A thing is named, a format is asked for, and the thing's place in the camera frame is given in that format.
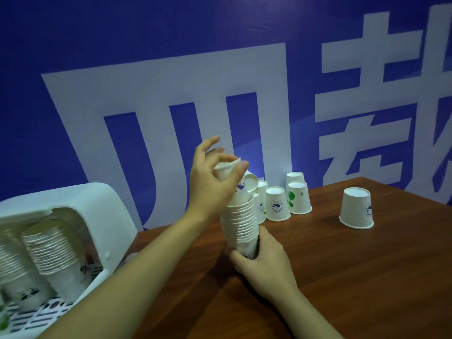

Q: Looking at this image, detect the person's left hand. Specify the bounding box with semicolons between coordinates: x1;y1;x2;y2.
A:
186;135;250;223

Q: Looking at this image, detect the person's right hand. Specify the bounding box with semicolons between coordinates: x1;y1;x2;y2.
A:
229;226;301;304

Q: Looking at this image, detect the blue print white paper cup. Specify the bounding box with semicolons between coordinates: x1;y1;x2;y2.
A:
213;158;250;202
233;240;260;262

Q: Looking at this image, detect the pile of paper cups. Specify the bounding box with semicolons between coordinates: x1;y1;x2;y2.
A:
242;171;375;230

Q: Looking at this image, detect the white plastic storage box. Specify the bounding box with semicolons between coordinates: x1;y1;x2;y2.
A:
0;182;138;339

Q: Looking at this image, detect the percent print white paper cup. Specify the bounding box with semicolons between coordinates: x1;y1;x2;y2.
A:
46;257;96;304

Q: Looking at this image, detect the panda print white paper cup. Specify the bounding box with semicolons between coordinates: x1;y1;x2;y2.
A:
3;271;56;313

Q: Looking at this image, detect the green leaf print paper cup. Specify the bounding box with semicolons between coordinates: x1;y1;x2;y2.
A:
0;292;13;332

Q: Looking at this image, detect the person's left forearm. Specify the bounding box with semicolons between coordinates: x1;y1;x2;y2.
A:
35;211;212;339

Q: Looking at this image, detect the brown wooden table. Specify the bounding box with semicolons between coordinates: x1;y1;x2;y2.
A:
130;177;452;339

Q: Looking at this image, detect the white slotted drain tray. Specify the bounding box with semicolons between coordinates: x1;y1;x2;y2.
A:
0;264;106;339

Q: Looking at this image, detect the blue white backdrop banner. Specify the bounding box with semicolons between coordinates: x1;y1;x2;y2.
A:
0;0;452;232

